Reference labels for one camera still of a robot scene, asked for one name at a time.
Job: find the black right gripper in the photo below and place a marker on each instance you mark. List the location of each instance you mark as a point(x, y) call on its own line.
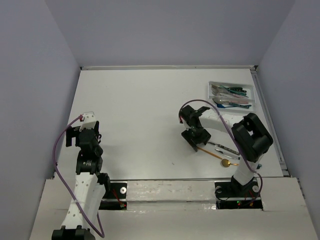
point(205, 137)

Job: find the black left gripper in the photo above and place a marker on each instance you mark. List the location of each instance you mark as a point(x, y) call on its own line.
point(70, 132)

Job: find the knife black speckled handle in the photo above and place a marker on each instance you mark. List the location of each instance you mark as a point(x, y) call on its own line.
point(224, 148)

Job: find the gold spoon orange handle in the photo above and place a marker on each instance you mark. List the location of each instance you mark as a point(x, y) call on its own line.
point(210, 153)

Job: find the small silver knife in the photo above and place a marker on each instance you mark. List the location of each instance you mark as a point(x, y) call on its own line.
point(228, 155)

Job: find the gold utensil teal handle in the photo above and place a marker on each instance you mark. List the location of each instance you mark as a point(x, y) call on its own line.
point(226, 163)

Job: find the blue spoon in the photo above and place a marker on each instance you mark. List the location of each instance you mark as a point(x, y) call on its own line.
point(224, 107)

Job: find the silver spoon pink handle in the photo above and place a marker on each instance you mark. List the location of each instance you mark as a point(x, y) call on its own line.
point(223, 101)

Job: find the silver fork slim handle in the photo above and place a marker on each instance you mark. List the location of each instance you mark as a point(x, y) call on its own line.
point(222, 94)

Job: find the silver spoon teal speckled handle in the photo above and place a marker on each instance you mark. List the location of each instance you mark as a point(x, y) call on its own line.
point(244, 106)

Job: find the silver fork black speckled handle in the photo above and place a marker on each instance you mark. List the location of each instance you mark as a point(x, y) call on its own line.
point(236, 89)

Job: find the teal fork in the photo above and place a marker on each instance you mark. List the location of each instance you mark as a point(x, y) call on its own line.
point(232, 92)

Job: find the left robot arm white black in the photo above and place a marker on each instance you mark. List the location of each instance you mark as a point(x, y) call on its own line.
point(82, 221)

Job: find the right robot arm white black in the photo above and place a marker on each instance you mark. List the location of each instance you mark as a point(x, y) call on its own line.
point(248, 133)

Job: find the white compartment tray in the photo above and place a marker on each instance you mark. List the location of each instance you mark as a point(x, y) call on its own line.
point(250, 93)

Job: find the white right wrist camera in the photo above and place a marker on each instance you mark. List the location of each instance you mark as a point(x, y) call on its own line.
point(183, 122)

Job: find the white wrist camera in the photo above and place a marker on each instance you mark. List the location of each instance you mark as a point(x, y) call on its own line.
point(88, 121)
point(183, 122)

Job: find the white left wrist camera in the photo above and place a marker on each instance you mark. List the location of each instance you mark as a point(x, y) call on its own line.
point(88, 121)

